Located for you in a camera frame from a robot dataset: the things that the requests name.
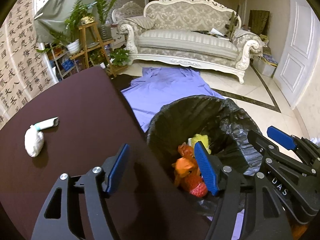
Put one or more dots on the orange-red mesh net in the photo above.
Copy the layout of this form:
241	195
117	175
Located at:
197	188

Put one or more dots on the white crumpled tissue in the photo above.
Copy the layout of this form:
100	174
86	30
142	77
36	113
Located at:
33	142

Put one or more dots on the calligraphy wall poster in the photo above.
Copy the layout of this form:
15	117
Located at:
22	50

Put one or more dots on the small green potted plant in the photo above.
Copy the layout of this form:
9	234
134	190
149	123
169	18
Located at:
120	56

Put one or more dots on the green plant in white pot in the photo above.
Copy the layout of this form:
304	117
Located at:
73	46

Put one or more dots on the wooden plant stand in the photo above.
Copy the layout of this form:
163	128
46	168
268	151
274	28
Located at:
91	40

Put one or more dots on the white panel door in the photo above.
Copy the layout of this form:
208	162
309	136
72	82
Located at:
297	50

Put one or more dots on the glass vase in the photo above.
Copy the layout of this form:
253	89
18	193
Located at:
106	31

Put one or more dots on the metal shelf rack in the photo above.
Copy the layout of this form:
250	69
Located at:
61	60

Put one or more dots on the tall green leafy plant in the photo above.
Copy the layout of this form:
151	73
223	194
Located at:
102	2

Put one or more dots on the orange wrapper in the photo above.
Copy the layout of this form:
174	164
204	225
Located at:
186	167

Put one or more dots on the toy rifle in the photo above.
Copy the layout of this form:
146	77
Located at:
232	22

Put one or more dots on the grey curtain cloth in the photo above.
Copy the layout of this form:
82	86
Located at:
57	5

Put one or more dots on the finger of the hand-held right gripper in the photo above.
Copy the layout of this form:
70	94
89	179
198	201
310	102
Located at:
281	136
295	180

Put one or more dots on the white teal tube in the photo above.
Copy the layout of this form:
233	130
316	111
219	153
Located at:
48	123

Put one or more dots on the striped grey throw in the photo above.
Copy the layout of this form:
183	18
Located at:
136	21
246	33

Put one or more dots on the red wrapper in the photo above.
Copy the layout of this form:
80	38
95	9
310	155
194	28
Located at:
185	151

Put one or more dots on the purple cloth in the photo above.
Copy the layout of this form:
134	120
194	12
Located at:
170	85

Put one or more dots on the ornate white grey sofa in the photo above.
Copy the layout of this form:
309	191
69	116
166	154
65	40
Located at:
185	40

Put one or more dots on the yellow crumpled wrapper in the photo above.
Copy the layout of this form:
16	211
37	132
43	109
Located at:
200	140

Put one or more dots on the white side cabinet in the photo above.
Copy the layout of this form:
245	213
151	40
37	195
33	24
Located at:
117	36

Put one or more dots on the dark framed panel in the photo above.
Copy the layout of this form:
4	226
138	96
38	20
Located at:
260	21

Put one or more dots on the books and papers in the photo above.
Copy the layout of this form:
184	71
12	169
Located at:
210	32

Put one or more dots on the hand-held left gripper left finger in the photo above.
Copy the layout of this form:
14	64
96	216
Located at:
117	170

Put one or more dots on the ornate white armchair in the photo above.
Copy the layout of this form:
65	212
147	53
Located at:
127	8

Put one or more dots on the trash bin with black bag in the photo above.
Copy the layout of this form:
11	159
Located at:
190	115

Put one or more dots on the grey storage box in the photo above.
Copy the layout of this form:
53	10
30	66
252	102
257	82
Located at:
266	66

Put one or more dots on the black cloth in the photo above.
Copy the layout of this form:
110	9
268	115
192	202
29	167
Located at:
122	80

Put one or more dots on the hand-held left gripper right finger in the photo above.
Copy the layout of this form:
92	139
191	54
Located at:
206	172

